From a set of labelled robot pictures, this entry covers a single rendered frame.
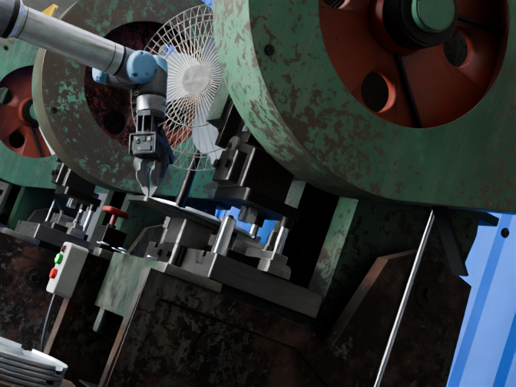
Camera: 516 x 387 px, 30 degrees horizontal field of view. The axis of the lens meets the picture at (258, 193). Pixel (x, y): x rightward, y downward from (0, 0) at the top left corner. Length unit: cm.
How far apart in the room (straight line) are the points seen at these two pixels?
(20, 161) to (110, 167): 174
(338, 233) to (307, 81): 53
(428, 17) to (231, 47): 42
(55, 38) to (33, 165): 316
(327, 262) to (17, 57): 330
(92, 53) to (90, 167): 141
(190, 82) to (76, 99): 60
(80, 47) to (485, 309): 173
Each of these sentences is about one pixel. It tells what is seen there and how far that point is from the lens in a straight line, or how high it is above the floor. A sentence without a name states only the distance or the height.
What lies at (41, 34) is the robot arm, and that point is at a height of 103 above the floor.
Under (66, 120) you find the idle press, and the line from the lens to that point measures 364.
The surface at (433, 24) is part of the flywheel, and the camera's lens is 209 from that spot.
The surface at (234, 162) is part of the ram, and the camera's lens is 236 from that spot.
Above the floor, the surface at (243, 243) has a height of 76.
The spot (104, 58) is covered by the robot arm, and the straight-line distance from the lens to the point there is 230.
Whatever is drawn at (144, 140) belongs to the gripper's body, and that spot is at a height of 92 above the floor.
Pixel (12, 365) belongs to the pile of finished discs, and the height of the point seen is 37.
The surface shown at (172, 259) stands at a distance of 231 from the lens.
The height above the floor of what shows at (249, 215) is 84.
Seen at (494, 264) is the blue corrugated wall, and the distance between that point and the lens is 340.
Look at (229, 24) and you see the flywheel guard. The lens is 203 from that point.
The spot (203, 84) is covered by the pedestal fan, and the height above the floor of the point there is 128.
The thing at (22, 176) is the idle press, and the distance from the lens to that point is 537.
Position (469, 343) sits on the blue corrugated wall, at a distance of 337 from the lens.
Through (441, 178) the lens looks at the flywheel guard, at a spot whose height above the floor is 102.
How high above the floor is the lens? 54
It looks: 9 degrees up
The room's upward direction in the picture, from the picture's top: 20 degrees clockwise
